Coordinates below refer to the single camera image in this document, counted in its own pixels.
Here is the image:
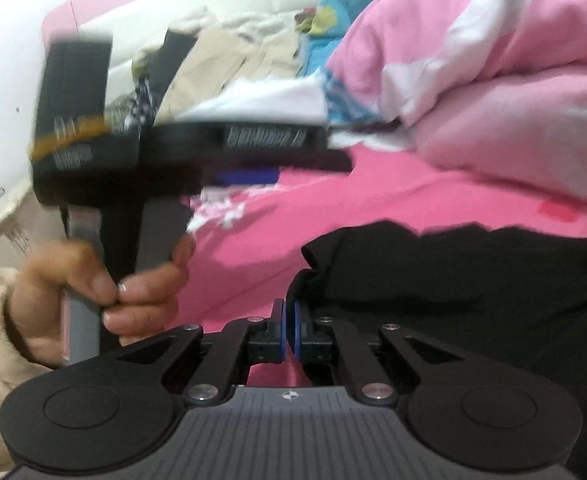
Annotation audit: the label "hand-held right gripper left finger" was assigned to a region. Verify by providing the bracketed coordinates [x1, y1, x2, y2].
[118, 300, 288, 405]

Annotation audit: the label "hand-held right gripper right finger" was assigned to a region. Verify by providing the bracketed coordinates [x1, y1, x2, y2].
[295, 302, 467, 406]

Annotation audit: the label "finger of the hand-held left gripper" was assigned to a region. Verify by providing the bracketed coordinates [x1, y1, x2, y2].
[203, 152, 355, 188]

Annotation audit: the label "black t-shirt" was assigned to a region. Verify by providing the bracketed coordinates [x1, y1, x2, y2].
[286, 220, 587, 461]

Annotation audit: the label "person's left hand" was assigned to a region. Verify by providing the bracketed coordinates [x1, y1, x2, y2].
[10, 232, 196, 368]

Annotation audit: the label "white bedside cabinet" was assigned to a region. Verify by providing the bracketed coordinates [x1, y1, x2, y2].
[0, 180, 39, 271]

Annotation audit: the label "pink floral blanket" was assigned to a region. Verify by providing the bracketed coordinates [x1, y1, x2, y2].
[173, 142, 587, 391]

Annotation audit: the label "beige pants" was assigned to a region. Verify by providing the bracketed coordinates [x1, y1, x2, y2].
[160, 25, 305, 116]

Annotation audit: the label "dark grey garment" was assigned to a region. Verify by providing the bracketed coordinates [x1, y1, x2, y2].
[146, 29, 200, 111]

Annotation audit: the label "white fuzzy towel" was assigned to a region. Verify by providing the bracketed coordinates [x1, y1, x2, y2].
[173, 6, 299, 37]

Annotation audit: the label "pink and blue duvet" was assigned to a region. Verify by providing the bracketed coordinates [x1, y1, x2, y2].
[301, 0, 587, 206]

